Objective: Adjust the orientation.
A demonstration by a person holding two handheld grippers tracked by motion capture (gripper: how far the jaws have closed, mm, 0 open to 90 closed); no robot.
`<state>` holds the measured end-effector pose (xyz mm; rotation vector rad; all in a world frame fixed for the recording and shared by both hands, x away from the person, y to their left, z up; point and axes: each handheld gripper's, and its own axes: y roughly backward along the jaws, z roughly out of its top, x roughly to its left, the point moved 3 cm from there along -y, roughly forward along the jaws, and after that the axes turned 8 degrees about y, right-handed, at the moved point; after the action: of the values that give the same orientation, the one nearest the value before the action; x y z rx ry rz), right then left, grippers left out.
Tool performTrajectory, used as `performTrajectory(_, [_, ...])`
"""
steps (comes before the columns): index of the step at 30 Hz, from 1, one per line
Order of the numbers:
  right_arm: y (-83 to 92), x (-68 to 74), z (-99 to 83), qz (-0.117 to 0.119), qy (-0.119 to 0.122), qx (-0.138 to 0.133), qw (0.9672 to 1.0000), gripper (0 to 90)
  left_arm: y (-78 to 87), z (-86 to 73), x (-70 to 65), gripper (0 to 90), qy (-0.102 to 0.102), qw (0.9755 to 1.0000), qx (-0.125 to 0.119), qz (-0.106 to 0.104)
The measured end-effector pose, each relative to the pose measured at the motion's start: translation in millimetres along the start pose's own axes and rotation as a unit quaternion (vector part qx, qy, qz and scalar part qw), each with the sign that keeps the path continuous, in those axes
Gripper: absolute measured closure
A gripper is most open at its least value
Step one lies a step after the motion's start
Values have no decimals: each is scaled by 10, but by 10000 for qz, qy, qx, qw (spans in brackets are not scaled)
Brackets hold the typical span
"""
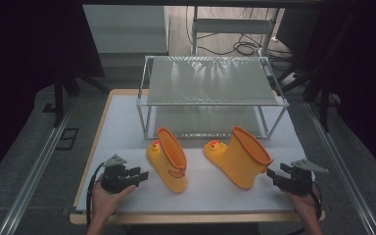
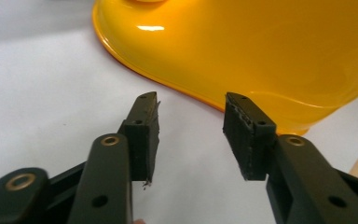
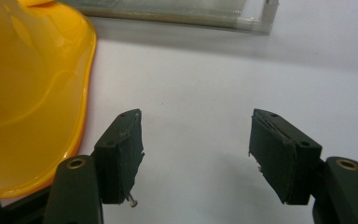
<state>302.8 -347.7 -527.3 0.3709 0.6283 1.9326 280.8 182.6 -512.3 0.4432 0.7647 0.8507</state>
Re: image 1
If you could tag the black rectangular floor frame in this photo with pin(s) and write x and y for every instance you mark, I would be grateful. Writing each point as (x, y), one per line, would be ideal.
(67, 139)

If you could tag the person's right hand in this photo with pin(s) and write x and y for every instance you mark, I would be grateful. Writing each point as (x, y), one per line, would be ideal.
(306, 205)

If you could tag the white metal frame stand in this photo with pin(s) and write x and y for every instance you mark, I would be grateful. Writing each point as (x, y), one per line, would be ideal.
(231, 26)

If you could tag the white two-tier shoe rack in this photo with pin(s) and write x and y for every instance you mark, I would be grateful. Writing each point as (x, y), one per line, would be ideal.
(209, 81)

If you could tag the black stand legs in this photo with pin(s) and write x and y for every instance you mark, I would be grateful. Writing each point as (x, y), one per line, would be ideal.
(58, 98)
(323, 98)

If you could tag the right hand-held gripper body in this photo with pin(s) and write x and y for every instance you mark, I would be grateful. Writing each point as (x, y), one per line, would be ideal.
(300, 182)

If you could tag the aluminium rail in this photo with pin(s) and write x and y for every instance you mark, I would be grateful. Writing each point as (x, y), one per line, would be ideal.
(342, 169)
(36, 176)

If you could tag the white cabinet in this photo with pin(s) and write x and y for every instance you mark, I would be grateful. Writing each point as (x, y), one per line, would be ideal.
(127, 29)

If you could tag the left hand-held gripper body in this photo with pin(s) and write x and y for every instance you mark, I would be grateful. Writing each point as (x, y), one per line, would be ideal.
(116, 178)

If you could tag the yellow duck rain boot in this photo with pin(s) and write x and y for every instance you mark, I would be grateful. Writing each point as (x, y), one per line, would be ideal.
(238, 163)
(168, 169)

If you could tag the person's left hand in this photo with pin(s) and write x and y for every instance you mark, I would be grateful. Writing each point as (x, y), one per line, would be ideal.
(104, 204)

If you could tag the dark curtain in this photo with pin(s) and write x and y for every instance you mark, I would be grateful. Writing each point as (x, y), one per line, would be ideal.
(362, 75)
(16, 65)

